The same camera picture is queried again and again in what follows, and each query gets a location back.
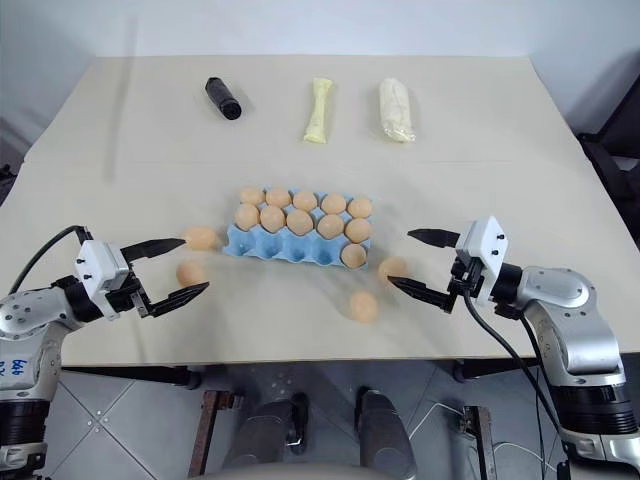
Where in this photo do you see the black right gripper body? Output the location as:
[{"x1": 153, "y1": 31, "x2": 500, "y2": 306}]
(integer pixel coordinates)
[{"x1": 446, "y1": 249, "x2": 490, "y2": 312}]

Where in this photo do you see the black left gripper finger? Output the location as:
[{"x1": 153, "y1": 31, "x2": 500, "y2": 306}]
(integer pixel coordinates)
[
  {"x1": 148, "y1": 281, "x2": 211, "y2": 318},
  {"x1": 121, "y1": 236, "x2": 188, "y2": 263}
]

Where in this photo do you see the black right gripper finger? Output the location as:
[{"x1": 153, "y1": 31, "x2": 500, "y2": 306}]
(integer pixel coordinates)
[
  {"x1": 385, "y1": 275, "x2": 455, "y2": 315},
  {"x1": 406, "y1": 228, "x2": 462, "y2": 250}
]

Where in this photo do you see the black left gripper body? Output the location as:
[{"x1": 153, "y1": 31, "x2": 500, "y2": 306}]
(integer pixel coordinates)
[{"x1": 103, "y1": 261, "x2": 154, "y2": 319}]

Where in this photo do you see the blue egg tray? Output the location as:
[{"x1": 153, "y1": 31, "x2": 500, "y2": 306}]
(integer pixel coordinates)
[{"x1": 221, "y1": 186, "x2": 374, "y2": 272}]

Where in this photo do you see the white bag pack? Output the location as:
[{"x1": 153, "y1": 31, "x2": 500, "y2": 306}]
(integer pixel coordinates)
[{"x1": 377, "y1": 76, "x2": 417, "y2": 145}]

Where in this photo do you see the rusty metal leg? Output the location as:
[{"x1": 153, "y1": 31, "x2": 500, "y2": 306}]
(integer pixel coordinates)
[
  {"x1": 186, "y1": 389, "x2": 237, "y2": 480},
  {"x1": 461, "y1": 404, "x2": 497, "y2": 480}
]

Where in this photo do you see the dark rounded shape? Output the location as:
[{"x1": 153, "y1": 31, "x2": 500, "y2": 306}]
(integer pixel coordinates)
[
  {"x1": 354, "y1": 386, "x2": 419, "y2": 480},
  {"x1": 227, "y1": 392, "x2": 310, "y2": 469}
]

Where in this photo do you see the black bag roll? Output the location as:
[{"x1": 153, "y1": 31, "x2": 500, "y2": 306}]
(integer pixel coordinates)
[{"x1": 203, "y1": 76, "x2": 243, "y2": 121}]

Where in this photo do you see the pale yellow bag pack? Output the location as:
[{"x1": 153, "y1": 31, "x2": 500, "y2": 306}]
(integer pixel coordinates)
[{"x1": 302, "y1": 77, "x2": 335, "y2": 145}]

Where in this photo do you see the black chair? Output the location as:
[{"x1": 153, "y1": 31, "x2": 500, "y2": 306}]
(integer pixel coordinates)
[{"x1": 576, "y1": 74, "x2": 640, "y2": 214}]

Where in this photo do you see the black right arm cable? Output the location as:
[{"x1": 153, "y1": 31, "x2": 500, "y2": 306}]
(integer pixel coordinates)
[{"x1": 462, "y1": 289, "x2": 572, "y2": 480}]

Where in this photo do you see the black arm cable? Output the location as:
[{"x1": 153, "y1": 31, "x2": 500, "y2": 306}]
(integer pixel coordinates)
[
  {"x1": 462, "y1": 289, "x2": 572, "y2": 480},
  {"x1": 8, "y1": 224, "x2": 94, "y2": 297}
]

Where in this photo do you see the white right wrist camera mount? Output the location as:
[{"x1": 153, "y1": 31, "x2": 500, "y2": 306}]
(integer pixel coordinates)
[{"x1": 455, "y1": 215, "x2": 513, "y2": 307}]

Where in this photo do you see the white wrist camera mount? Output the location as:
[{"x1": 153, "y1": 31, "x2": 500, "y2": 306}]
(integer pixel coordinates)
[
  {"x1": 73, "y1": 239, "x2": 133, "y2": 319},
  {"x1": 455, "y1": 215, "x2": 513, "y2": 307}
]

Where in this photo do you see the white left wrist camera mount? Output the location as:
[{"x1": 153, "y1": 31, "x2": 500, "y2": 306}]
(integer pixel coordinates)
[{"x1": 73, "y1": 239, "x2": 133, "y2": 319}]

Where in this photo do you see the black table frame bar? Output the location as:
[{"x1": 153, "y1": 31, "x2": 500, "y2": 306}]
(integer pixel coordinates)
[
  {"x1": 451, "y1": 356, "x2": 542, "y2": 384},
  {"x1": 59, "y1": 366, "x2": 202, "y2": 390}
]

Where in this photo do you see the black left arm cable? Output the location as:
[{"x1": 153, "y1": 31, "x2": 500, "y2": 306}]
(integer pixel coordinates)
[{"x1": 8, "y1": 224, "x2": 94, "y2": 297}]

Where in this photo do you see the thin white floor cable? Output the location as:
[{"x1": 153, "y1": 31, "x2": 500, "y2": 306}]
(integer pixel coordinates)
[{"x1": 416, "y1": 399, "x2": 557, "y2": 472}]

